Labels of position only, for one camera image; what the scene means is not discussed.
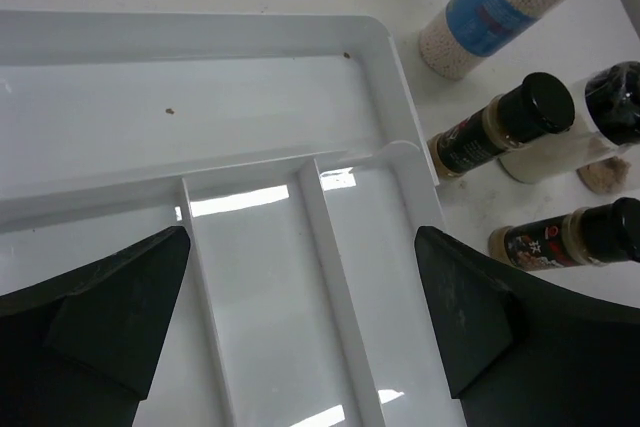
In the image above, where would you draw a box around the black-cap red-label spice bottle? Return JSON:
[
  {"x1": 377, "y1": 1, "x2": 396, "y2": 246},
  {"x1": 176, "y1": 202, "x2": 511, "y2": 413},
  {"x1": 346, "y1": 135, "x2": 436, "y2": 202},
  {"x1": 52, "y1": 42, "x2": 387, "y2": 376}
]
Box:
[{"x1": 488, "y1": 197, "x2": 639, "y2": 272}]

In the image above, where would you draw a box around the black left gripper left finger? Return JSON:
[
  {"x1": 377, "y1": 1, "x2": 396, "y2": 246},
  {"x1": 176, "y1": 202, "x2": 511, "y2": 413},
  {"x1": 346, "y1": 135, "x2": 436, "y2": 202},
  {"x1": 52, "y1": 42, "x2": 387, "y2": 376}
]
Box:
[{"x1": 1, "y1": 226, "x2": 191, "y2": 426}]

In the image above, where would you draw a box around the black-top white powder bottle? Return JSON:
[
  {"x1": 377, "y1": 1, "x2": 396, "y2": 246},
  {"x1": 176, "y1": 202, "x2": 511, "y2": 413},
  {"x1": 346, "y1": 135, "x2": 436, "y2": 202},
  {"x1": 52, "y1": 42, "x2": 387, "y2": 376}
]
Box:
[{"x1": 499, "y1": 61, "x2": 639, "y2": 184}]

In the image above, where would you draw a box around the black-top brown powder bottle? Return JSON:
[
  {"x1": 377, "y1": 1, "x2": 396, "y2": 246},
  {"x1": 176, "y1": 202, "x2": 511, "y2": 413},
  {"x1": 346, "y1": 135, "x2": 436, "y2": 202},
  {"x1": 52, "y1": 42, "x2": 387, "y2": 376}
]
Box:
[{"x1": 576, "y1": 139, "x2": 639, "y2": 195}]

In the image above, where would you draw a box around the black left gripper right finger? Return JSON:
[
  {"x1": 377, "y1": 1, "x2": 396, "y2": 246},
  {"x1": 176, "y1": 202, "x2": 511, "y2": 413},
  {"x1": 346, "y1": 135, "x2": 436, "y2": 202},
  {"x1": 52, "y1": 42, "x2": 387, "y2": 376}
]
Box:
[{"x1": 415, "y1": 226, "x2": 639, "y2": 426}]

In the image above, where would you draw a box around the white plastic organizer tray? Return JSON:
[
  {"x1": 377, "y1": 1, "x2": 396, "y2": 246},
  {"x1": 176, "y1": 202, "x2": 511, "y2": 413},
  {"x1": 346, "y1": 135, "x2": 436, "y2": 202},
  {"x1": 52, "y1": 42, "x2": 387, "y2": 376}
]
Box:
[{"x1": 1, "y1": 10, "x2": 464, "y2": 426}]

